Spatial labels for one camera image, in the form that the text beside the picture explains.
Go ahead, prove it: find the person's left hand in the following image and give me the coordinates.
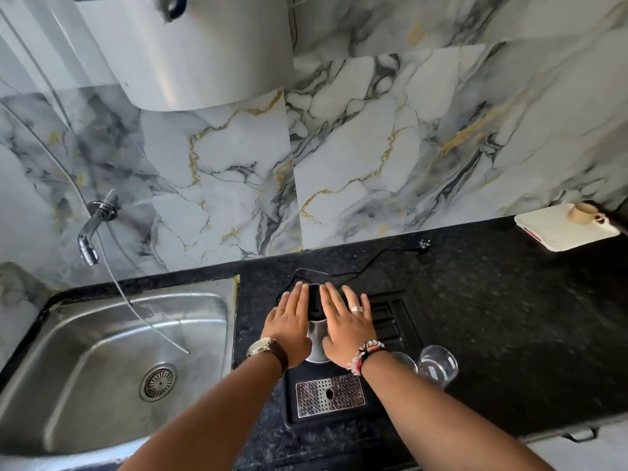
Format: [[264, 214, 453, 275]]
[[260, 281, 313, 370]]

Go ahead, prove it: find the person's right hand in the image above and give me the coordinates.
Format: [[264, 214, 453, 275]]
[[319, 281, 379, 371]]

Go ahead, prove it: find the stainless steel kettle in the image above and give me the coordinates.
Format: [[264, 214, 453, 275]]
[[305, 284, 334, 364]]

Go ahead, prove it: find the black kettle tray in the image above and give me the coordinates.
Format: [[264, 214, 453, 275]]
[[283, 288, 425, 430]]

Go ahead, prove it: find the person's right forearm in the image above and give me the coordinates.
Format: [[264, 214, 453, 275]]
[[360, 350, 555, 471]]

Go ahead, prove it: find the person's left forearm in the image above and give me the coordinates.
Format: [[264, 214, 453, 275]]
[[120, 355, 285, 471]]

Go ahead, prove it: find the white water heater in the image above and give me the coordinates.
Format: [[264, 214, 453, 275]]
[[73, 0, 295, 113]]

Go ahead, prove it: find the clear drinking glass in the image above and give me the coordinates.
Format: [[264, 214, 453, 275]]
[[390, 351, 419, 376], [417, 345, 460, 391]]

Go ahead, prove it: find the perforated metal drip grille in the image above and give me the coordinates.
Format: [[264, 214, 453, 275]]
[[294, 373, 368, 419]]

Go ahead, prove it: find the metal sink drain strainer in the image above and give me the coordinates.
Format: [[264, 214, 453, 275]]
[[139, 362, 179, 403]]

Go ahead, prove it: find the stainless steel sink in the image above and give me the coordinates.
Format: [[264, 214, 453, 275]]
[[0, 274, 240, 459]]

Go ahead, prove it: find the white plastic tray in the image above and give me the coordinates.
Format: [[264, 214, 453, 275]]
[[514, 202, 621, 253]]

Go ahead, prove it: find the beige ceramic cup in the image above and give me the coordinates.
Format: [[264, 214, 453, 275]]
[[567, 202, 608, 226]]

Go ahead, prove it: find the red and white bead bracelet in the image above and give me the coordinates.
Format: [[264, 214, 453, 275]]
[[349, 340, 387, 377]]

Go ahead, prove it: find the brown strap wristwatch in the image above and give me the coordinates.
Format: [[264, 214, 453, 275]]
[[246, 337, 289, 376]]

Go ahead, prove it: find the black power cable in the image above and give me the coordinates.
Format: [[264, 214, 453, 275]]
[[284, 245, 423, 295]]

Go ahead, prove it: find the thin clear hose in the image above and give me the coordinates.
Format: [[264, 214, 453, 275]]
[[0, 4, 191, 355]]

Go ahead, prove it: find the chrome wall tap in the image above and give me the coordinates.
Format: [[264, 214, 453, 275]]
[[78, 189, 120, 266]]

